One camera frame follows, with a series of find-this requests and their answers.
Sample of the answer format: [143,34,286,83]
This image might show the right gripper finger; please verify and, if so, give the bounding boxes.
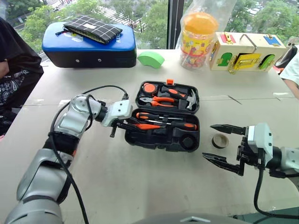
[202,152,245,176]
[209,124,247,136]

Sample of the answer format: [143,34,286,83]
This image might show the orange black claw hammer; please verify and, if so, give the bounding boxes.
[160,85,199,111]

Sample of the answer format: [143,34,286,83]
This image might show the dark electrical tape roll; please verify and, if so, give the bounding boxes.
[212,133,230,149]

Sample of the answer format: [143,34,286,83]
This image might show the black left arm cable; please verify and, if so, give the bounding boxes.
[48,85,129,224]

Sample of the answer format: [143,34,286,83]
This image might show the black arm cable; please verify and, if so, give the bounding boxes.
[253,149,299,220]
[48,85,129,224]

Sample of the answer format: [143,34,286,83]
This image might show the blue black padded case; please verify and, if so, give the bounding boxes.
[42,21,137,69]

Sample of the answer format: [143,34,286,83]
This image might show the clear plastic bag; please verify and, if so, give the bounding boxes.
[175,0,237,70]

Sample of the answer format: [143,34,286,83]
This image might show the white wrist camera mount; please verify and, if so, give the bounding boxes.
[245,123,273,164]
[101,99,133,128]

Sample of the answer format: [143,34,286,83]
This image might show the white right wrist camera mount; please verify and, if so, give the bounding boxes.
[245,123,273,164]

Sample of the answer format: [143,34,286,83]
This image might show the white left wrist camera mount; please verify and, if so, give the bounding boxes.
[101,99,133,128]

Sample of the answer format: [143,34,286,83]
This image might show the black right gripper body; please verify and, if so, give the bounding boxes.
[236,136,267,177]

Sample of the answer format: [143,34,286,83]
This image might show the black grid pencil pouch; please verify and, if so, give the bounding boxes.
[55,15,123,45]

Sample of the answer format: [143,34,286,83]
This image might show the person in white shirt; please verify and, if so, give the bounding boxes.
[279,45,299,100]

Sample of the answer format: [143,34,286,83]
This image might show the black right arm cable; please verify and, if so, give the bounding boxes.
[253,149,299,220]

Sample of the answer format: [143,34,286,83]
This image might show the green curved foam block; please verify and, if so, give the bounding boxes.
[137,50,165,69]

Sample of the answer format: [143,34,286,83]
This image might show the black plastic tool case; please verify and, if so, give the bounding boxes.
[124,78,201,154]

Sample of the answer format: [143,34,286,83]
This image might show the orange utility knife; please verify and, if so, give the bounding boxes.
[130,123,162,131]

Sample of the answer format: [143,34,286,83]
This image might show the orange handled pliers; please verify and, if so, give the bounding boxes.
[139,95,178,108]

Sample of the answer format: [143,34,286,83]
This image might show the black chair back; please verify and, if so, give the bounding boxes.
[275,36,299,69]

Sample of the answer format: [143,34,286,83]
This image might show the wooden lock activity box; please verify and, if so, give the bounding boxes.
[209,32,287,75]

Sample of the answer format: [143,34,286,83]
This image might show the orange black tape measure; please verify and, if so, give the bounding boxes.
[142,82,160,95]

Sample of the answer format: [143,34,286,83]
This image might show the black window frame post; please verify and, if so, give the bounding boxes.
[167,0,185,50]

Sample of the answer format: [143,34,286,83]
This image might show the orange lidded plastic jar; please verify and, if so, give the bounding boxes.
[180,11,219,72]

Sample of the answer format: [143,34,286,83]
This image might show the slim orange black screwdriver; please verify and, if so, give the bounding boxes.
[135,112,184,122]

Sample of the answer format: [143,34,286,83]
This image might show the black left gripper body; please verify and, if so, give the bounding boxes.
[109,118,128,138]

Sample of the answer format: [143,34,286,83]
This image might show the thick handled orange black screwdriver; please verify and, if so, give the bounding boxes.
[146,119,198,132]

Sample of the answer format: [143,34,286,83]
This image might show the person in black clothes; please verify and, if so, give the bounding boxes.
[0,17,44,136]

